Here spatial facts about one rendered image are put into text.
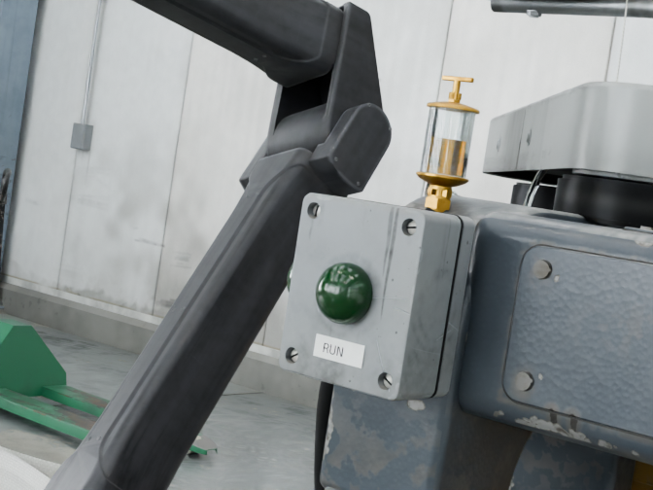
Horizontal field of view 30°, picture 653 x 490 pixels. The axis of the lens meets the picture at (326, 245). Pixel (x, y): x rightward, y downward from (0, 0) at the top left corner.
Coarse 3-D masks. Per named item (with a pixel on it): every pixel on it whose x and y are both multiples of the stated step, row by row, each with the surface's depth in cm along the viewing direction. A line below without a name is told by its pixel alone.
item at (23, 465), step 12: (0, 456) 112; (12, 456) 111; (24, 456) 111; (0, 468) 112; (12, 468) 111; (24, 468) 109; (36, 468) 111; (48, 468) 110; (0, 480) 112; (12, 480) 110; (24, 480) 109; (36, 480) 107; (48, 480) 105
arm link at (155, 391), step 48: (336, 144) 87; (384, 144) 91; (288, 192) 88; (336, 192) 90; (240, 240) 85; (288, 240) 87; (192, 288) 84; (240, 288) 84; (192, 336) 81; (240, 336) 84; (144, 384) 79; (192, 384) 81; (96, 432) 79; (144, 432) 78; (192, 432) 80; (96, 480) 75; (144, 480) 77
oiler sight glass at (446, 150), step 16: (432, 112) 65; (448, 112) 64; (464, 112) 64; (432, 128) 65; (448, 128) 64; (464, 128) 65; (432, 144) 65; (448, 144) 64; (464, 144) 65; (432, 160) 65; (448, 160) 64; (464, 160) 65; (464, 176) 65
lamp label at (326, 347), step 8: (320, 336) 60; (328, 336) 59; (320, 344) 59; (328, 344) 59; (336, 344) 59; (344, 344) 59; (352, 344) 58; (360, 344) 58; (320, 352) 59; (328, 352) 59; (336, 352) 59; (344, 352) 59; (352, 352) 58; (360, 352) 58; (336, 360) 59; (344, 360) 59; (352, 360) 58; (360, 360) 58
